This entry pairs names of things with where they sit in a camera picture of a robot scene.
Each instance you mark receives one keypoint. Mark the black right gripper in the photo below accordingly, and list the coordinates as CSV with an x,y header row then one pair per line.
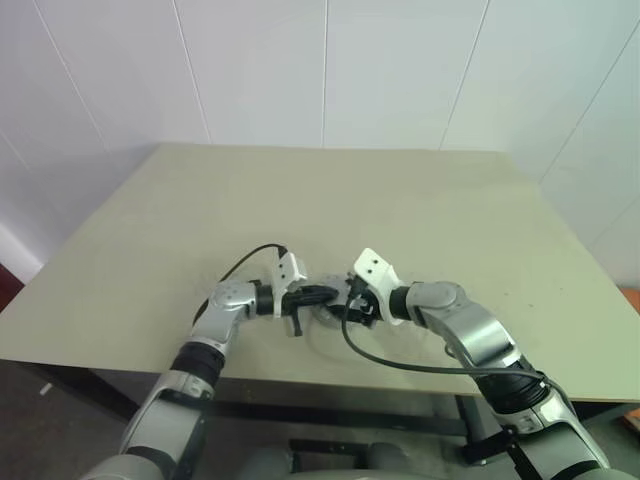
x,y
362,312

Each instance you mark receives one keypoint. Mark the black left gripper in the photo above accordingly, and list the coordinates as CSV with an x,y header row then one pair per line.
x,y
294,301

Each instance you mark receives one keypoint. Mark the grey motor lid circuit board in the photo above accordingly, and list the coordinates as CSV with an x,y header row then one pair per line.
x,y
331,280

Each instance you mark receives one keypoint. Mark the grey metal motor housing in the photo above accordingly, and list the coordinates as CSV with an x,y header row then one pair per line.
x,y
325,320

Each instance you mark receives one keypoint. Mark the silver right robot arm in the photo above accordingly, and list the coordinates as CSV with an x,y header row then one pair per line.
x,y
475,330

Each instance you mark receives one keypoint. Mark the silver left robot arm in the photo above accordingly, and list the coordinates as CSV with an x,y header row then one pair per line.
x,y
220,305

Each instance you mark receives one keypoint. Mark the orange object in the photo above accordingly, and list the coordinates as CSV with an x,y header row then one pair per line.
x,y
632,300

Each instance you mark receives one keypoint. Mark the dark red panel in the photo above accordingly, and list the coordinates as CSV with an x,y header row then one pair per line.
x,y
10,282

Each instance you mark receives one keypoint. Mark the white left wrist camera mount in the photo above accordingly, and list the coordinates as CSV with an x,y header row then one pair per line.
x,y
287,267

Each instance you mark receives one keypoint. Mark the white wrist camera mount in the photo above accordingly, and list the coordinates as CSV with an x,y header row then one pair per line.
x,y
372,262
287,267

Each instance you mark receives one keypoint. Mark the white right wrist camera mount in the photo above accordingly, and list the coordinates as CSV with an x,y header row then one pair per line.
x,y
372,262

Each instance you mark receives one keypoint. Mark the black metal table frame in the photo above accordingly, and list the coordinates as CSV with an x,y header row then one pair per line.
x,y
350,424

